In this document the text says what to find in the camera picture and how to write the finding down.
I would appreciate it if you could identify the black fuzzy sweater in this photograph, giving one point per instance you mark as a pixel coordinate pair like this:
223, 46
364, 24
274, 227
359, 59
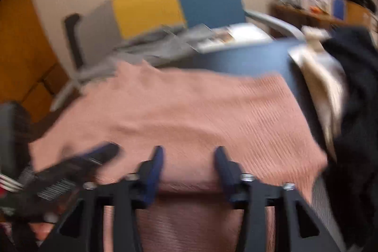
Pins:
360, 92

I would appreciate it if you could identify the small blue chair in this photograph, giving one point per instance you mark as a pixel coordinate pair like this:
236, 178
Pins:
338, 8

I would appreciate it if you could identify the pink knit sweater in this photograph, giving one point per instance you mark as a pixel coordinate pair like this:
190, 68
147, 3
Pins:
192, 116

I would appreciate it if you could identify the wooden wardrobe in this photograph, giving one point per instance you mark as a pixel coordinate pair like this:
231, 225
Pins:
17, 48

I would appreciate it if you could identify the cream fuzzy garment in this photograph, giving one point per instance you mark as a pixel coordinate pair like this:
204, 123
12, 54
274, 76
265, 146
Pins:
322, 72

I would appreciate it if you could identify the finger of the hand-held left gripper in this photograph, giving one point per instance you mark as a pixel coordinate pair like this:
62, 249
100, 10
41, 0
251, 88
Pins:
103, 151

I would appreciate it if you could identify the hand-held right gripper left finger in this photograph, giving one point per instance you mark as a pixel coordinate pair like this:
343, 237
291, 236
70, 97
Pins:
155, 172

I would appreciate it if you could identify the grey garment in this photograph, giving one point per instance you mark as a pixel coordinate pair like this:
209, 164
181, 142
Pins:
141, 48

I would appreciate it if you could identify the grey yellow blue chair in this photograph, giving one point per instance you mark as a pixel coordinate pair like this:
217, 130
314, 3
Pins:
147, 10

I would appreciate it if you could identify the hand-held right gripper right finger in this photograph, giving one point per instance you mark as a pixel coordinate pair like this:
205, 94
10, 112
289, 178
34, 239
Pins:
223, 169

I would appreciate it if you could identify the wooden side table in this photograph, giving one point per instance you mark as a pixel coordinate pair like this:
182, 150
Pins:
298, 14

